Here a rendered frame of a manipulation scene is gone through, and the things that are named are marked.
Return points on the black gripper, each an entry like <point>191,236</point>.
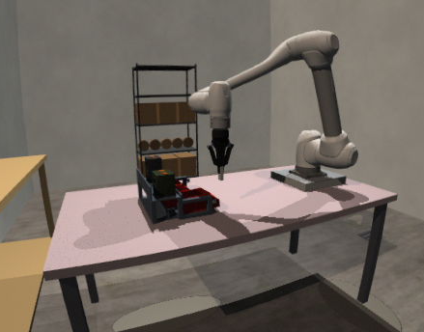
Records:
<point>220,145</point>

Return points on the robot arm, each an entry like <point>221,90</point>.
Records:
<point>316,49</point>

